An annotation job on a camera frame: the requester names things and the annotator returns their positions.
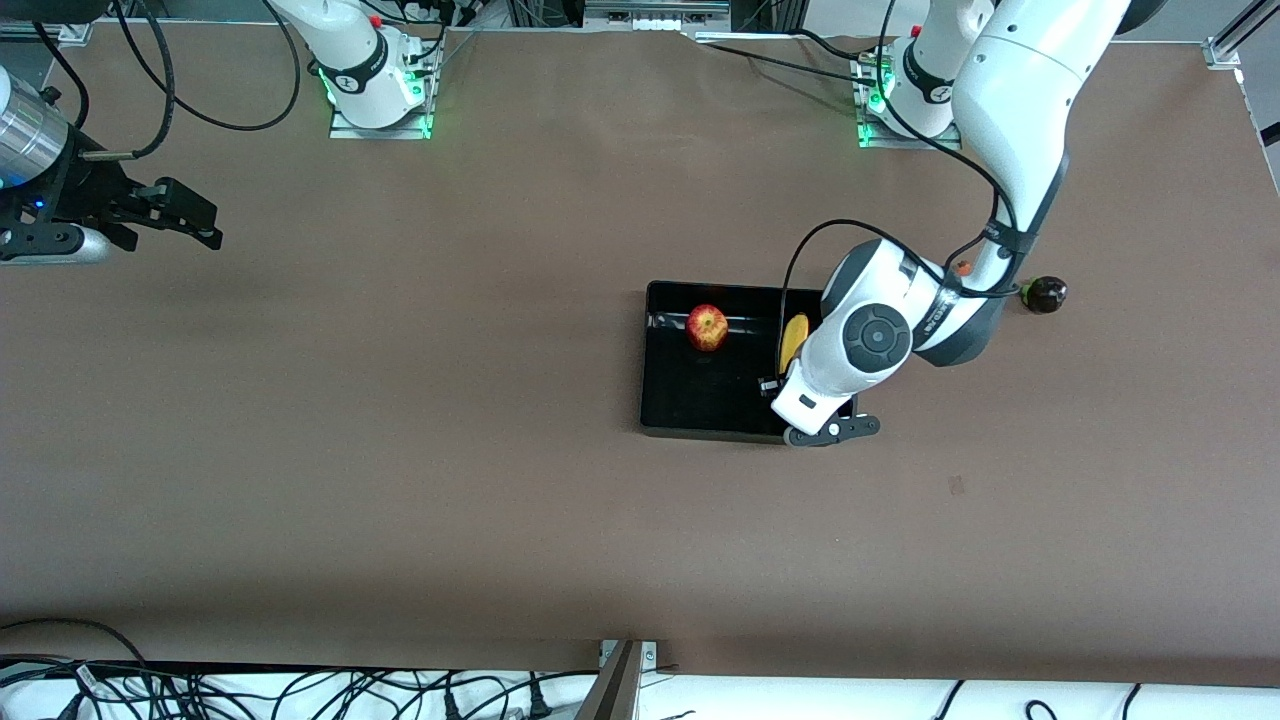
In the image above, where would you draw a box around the yellow banana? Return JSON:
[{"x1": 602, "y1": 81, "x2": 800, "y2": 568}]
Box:
[{"x1": 777, "y1": 313, "x2": 810, "y2": 373}]

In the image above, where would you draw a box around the black plastic box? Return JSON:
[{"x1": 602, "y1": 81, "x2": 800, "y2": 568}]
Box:
[{"x1": 639, "y1": 280, "x2": 861, "y2": 447}]

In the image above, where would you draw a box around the red yellow apple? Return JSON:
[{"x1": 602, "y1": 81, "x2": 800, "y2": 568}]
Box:
[{"x1": 685, "y1": 303, "x2": 730, "y2": 353}]

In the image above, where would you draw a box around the dark purple mangosteen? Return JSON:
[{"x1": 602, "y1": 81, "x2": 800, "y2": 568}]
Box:
[{"x1": 1018, "y1": 276, "x2": 1069, "y2": 315}]

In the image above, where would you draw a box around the grey power strip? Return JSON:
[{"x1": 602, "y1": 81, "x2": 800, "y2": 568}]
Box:
[{"x1": 583, "y1": 0, "x2": 732, "y2": 34}]

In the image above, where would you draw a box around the black looping arm cable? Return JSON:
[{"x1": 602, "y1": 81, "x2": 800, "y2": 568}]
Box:
[{"x1": 110, "y1": 0, "x2": 302, "y2": 133}]

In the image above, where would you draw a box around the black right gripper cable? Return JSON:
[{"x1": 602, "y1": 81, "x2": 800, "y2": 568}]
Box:
[{"x1": 30, "y1": 0, "x2": 177, "y2": 163}]

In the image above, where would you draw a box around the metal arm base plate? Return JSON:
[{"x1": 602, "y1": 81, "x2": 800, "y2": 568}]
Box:
[
  {"x1": 852, "y1": 50, "x2": 964, "y2": 152},
  {"x1": 328, "y1": 45, "x2": 444, "y2": 141}
]

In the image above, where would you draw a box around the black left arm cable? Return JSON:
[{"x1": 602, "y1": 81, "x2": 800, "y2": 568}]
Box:
[{"x1": 777, "y1": 0, "x2": 1025, "y2": 347}]

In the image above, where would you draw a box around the black cable on table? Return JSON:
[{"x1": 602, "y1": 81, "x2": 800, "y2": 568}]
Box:
[{"x1": 697, "y1": 28, "x2": 886, "y2": 91}]

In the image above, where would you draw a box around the grey camera mount pole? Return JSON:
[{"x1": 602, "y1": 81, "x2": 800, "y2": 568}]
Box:
[{"x1": 572, "y1": 638, "x2": 659, "y2": 720}]

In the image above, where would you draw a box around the black floor cable loop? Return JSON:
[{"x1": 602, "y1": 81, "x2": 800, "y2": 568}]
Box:
[{"x1": 0, "y1": 617, "x2": 151, "y2": 673}]

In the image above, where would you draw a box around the aluminium frame profile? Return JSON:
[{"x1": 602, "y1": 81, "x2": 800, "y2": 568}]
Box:
[{"x1": 1203, "y1": 0, "x2": 1280, "y2": 71}]

